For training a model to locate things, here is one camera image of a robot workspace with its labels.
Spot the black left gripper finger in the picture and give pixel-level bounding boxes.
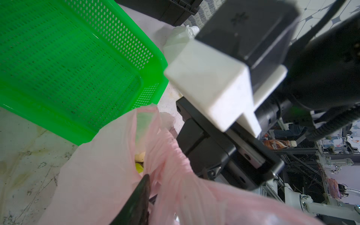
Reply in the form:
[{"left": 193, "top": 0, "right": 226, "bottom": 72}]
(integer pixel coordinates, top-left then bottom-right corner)
[{"left": 110, "top": 174, "right": 151, "bottom": 225}]

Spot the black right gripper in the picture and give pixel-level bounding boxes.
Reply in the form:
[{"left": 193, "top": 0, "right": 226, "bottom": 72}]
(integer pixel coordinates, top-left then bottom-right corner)
[{"left": 176, "top": 97, "right": 285, "bottom": 190}]

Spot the pink plastic bag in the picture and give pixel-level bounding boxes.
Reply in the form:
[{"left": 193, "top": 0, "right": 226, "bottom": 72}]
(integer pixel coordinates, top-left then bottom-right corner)
[{"left": 39, "top": 105, "right": 321, "bottom": 225}]

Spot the yellow-green pear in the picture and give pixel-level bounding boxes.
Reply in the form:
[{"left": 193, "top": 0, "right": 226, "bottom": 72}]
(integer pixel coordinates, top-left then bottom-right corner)
[{"left": 135, "top": 152, "right": 145, "bottom": 173}]

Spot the green plastic basket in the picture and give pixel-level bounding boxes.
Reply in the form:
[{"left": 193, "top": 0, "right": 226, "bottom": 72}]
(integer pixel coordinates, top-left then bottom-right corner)
[{"left": 1, "top": 0, "right": 168, "bottom": 145}]

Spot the white plastic bag lemon print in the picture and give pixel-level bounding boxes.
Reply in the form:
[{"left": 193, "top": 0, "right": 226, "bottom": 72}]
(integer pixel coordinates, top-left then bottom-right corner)
[{"left": 163, "top": 25, "right": 200, "bottom": 65}]

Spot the black toolbox yellow latch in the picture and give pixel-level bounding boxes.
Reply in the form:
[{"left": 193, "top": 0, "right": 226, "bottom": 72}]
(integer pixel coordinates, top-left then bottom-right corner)
[{"left": 115, "top": 0, "right": 202, "bottom": 26}]

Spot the black corrugated cable hose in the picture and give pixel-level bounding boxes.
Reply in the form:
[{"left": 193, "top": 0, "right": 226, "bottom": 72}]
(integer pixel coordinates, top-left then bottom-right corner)
[{"left": 305, "top": 105, "right": 360, "bottom": 142}]

